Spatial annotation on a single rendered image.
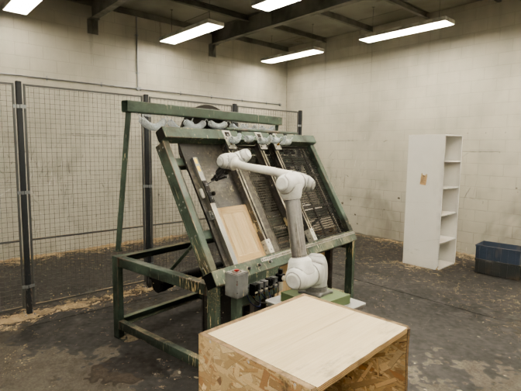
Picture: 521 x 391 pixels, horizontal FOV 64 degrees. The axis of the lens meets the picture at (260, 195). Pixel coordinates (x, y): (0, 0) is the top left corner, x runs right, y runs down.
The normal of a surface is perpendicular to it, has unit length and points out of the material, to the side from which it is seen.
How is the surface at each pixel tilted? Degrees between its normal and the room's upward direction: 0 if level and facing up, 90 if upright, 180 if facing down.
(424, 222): 90
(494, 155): 90
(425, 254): 90
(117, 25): 90
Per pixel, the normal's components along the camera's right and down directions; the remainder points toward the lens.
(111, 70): 0.66, 0.09
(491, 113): -0.75, 0.07
